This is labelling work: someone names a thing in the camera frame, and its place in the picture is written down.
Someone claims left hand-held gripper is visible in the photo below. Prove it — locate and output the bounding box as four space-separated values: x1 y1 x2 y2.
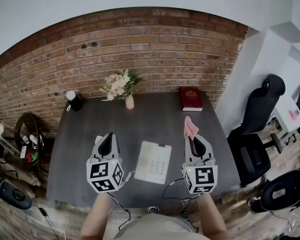
86 132 126 194

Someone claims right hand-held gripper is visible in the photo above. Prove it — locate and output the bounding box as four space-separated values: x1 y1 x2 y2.
181 136 219 195

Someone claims pink cloth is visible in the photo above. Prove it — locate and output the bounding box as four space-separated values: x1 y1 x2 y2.
183 115 200 139

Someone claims white telephone base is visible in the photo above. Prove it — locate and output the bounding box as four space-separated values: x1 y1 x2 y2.
134 140 173 185

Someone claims person's left forearm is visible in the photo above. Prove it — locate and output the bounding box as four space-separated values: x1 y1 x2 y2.
79 193 113 240

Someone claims person's right forearm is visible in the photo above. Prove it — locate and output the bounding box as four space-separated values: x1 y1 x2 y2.
196 193 230 240

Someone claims pink vase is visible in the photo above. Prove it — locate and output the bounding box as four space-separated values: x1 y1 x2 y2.
125 95 135 110

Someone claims black cylinder speaker white top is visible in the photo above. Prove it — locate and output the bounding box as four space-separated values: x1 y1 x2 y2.
65 90 85 112

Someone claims red hardcover book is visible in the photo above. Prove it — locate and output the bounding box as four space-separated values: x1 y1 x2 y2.
178 86 205 112

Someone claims pale flower bouquet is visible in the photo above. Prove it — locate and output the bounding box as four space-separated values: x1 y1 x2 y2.
99 68 145 101

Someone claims red green toy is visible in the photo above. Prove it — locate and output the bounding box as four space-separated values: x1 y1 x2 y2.
26 152 40 164

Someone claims black rounded case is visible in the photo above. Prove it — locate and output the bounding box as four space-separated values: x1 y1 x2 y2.
260 170 300 213

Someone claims person's beige shirt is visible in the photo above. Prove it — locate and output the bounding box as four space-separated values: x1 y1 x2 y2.
113 213 195 240

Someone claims brown wicker chair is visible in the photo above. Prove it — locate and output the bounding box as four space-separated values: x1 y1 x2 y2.
14 112 56 175

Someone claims white desk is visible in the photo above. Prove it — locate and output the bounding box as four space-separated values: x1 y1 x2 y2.
269 93 300 145

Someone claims black rounded speaker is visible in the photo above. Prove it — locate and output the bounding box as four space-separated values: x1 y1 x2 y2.
0 180 33 210

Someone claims small pink object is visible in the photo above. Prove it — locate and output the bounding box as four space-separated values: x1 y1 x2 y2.
288 108 300 121

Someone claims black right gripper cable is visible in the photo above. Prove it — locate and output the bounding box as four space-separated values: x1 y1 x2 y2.
163 178 200 233

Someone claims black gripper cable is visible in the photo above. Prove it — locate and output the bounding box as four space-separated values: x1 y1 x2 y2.
163 178 200 233
106 192 133 233

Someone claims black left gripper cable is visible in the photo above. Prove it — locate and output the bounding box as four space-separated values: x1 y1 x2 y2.
106 192 133 233

